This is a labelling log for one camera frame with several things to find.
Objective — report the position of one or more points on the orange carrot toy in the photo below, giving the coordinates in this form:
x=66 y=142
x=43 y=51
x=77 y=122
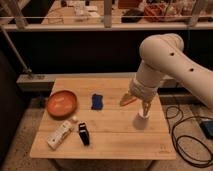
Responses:
x=125 y=102

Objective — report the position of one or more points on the black power adapter box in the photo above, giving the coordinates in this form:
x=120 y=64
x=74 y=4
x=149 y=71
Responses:
x=207 y=128

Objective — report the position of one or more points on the blue cloth piece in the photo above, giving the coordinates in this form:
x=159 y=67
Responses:
x=97 y=103

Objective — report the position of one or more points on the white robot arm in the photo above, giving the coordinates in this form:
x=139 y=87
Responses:
x=163 y=55

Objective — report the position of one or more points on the metal railing frame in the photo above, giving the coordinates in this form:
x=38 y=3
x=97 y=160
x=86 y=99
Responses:
x=105 y=15

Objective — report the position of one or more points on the white carton bottle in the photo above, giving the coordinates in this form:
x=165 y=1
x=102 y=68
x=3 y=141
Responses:
x=60 y=134

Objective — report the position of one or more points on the orange wooden bowl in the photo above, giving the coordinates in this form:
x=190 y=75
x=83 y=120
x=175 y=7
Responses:
x=61 y=103

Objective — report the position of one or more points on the white ceramic cup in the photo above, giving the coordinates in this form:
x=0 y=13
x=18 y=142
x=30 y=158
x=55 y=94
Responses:
x=140 y=123

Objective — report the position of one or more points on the grey diagonal pole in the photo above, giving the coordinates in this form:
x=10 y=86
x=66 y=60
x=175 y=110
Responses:
x=26 y=69

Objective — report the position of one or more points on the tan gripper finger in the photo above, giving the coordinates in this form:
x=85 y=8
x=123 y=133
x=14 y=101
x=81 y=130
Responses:
x=146 y=107
x=127 y=97

